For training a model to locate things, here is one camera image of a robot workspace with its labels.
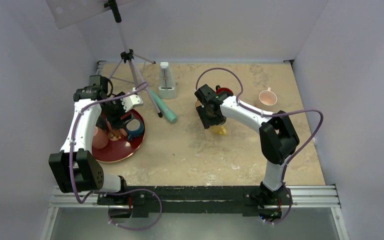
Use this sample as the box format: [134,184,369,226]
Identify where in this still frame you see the white metronome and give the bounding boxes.
[158,62,177,100]

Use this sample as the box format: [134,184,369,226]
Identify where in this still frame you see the red round tray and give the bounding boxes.
[92,110,145,163]

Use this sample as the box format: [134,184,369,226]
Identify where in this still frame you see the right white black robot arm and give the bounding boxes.
[194,84,300,204]

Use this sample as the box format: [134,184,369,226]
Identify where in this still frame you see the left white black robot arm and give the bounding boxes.
[48,75,143,205]

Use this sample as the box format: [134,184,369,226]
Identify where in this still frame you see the white perforated board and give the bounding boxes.
[45,0,132,30]

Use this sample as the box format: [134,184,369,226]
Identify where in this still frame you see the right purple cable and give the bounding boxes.
[195,67,324,226]

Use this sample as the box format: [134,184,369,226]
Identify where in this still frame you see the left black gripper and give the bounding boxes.
[101,91,134,130]

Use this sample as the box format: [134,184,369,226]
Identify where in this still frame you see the blue white mug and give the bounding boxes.
[125,118,144,141]

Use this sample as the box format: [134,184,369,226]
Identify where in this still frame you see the yellow mug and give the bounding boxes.
[209,124,227,136]

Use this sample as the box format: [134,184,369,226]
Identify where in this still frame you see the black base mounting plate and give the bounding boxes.
[97,185,293,219]

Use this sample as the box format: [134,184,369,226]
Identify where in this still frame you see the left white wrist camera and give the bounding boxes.
[121,94,144,113]

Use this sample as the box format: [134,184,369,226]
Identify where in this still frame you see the red mug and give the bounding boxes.
[216,85,234,98]

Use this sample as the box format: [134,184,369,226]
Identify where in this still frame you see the silver tripod stand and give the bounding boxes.
[107,0,163,118]

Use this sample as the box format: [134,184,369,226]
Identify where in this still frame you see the aluminium frame rail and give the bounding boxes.
[39,185,350,240]

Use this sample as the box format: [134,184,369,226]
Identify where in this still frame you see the salmon mug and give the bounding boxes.
[106,121,128,141]

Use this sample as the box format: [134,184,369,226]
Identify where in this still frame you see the light pink mug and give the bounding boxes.
[259,87,278,106]

